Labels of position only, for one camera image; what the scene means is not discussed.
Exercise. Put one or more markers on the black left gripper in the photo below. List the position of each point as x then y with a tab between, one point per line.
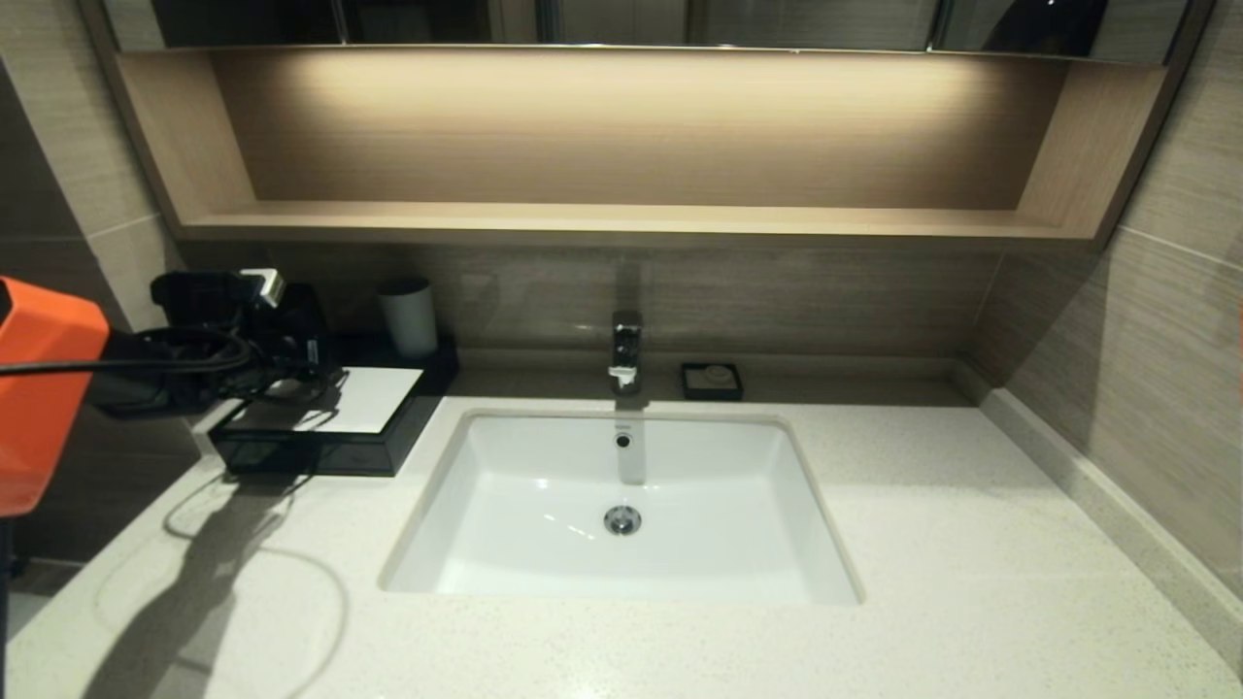
272	354

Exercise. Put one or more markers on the dark grey tumbler cup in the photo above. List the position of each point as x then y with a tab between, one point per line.
303	316

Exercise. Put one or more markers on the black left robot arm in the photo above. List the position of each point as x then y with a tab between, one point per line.
58	388

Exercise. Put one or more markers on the black tray box white lid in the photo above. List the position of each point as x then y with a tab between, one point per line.
427	388

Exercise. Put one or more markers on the white cup with dark rim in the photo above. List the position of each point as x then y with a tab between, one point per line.
410	323

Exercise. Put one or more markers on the chrome faucet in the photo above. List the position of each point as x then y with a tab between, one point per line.
625	354

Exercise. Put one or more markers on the chrome sink drain plug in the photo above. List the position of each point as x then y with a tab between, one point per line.
622	521

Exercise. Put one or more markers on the black soap dish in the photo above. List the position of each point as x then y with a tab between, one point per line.
689	388

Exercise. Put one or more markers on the round pale soap bar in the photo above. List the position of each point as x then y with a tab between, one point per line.
718	374

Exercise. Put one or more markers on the white ceramic sink basin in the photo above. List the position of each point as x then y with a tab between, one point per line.
719	505

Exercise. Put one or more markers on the mirror cabinet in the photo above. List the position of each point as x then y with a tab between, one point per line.
777	21

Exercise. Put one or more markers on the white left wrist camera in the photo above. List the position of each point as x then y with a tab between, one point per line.
262	285

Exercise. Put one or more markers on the light wooden wall shelf niche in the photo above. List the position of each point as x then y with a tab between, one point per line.
621	223

